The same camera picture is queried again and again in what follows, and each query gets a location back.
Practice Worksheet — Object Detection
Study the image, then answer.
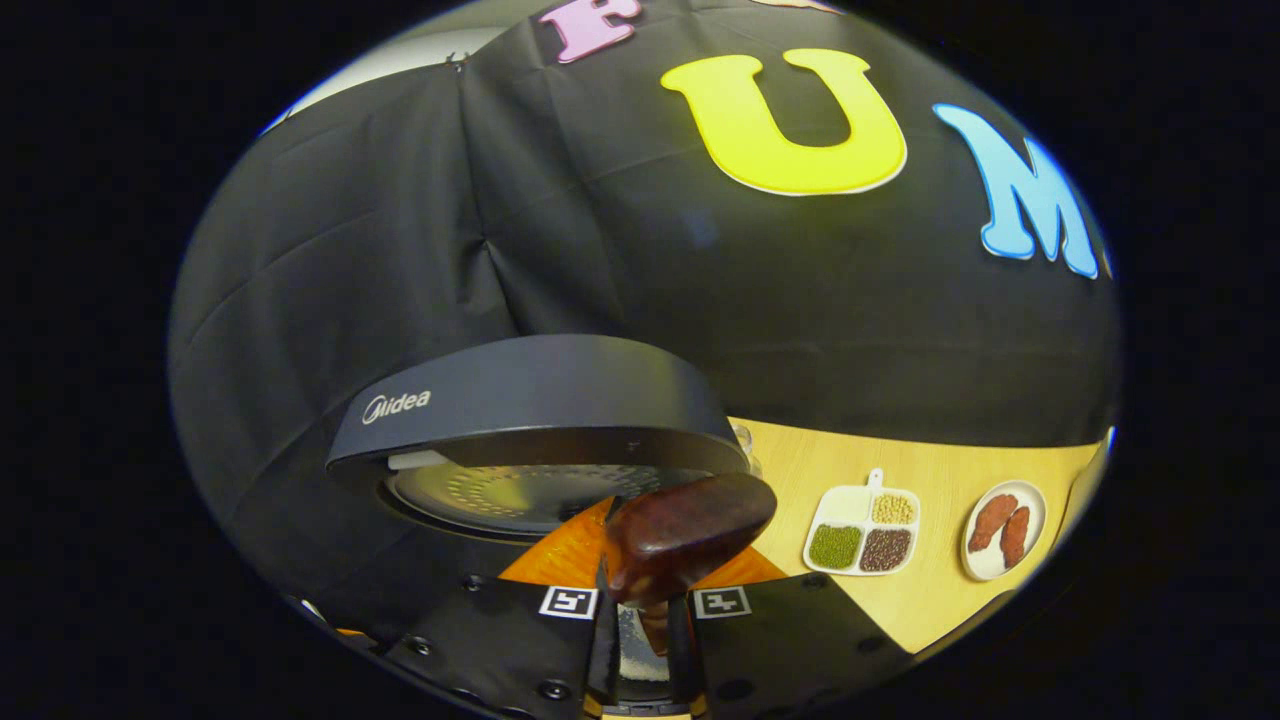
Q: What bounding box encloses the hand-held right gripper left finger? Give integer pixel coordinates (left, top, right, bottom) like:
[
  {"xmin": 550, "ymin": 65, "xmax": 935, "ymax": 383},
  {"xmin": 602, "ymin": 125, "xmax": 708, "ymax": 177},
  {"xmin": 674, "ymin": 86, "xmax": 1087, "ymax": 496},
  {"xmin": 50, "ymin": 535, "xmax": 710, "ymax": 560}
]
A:
[{"xmin": 385, "ymin": 497, "xmax": 621, "ymax": 720}]

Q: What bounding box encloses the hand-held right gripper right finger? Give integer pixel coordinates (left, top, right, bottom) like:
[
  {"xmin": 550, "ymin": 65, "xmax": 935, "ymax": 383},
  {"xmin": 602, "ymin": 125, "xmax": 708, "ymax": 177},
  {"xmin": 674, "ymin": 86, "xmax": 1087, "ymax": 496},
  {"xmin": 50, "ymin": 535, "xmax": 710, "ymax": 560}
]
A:
[{"xmin": 665, "ymin": 545, "xmax": 916, "ymax": 720}]

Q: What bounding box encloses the brown wooden spoon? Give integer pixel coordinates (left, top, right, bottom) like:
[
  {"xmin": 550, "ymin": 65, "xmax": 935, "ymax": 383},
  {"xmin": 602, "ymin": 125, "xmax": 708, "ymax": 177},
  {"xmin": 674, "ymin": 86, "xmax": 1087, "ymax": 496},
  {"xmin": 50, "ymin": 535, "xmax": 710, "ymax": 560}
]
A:
[{"xmin": 603, "ymin": 473, "xmax": 778, "ymax": 656}]

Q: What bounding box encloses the black silver rice cooker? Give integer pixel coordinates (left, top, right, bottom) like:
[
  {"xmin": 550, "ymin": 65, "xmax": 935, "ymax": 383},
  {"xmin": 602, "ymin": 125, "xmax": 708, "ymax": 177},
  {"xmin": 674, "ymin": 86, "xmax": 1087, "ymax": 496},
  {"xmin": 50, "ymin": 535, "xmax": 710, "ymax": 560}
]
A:
[{"xmin": 325, "ymin": 334, "xmax": 751, "ymax": 561}]

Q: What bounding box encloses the white divided bean dish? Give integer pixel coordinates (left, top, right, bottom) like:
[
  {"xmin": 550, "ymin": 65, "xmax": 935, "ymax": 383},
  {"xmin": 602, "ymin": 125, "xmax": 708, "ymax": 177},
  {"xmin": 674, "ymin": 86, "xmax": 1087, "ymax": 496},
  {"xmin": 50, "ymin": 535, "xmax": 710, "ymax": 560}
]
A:
[{"xmin": 803, "ymin": 468, "xmax": 921, "ymax": 577}]

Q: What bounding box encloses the white round plate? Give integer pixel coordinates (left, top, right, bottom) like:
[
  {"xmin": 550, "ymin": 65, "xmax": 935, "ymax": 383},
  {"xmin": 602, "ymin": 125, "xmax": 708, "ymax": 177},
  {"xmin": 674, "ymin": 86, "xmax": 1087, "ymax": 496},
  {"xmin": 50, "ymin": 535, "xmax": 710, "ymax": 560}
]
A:
[{"xmin": 961, "ymin": 480, "xmax": 1048, "ymax": 583}]

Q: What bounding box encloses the red-brown meat piece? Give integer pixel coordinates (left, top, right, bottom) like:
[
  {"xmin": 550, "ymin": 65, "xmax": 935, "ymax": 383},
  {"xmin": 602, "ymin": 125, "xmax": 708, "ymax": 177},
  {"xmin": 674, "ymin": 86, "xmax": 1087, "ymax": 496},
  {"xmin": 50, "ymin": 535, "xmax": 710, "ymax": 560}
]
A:
[
  {"xmin": 1000, "ymin": 506, "xmax": 1031, "ymax": 569},
  {"xmin": 968, "ymin": 494, "xmax": 1019, "ymax": 553}
]

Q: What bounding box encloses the white toaster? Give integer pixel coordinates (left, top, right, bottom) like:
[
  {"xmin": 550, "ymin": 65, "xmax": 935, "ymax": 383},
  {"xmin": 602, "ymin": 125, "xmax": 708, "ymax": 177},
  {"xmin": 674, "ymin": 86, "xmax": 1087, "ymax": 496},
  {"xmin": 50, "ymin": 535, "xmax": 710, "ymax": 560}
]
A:
[{"xmin": 1058, "ymin": 440, "xmax": 1113, "ymax": 541}]

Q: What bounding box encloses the black backdrop cloth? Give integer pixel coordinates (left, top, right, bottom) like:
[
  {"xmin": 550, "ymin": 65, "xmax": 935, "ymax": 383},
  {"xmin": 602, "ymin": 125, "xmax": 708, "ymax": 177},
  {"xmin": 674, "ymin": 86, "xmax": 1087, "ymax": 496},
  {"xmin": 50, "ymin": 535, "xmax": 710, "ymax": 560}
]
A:
[{"xmin": 165, "ymin": 0, "xmax": 1123, "ymax": 641}]

